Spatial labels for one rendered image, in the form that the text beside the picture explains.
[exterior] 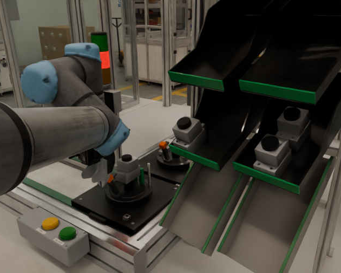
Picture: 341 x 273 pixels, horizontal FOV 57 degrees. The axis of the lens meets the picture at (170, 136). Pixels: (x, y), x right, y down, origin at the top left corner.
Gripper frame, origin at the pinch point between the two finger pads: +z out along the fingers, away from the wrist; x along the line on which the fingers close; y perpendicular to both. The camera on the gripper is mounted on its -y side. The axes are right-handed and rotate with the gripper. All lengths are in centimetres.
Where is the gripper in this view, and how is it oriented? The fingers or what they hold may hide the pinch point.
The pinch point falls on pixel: (103, 181)
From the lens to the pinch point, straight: 85.7
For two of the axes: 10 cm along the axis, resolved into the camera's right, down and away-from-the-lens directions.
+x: 8.3, 2.1, -5.2
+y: -5.6, 3.2, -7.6
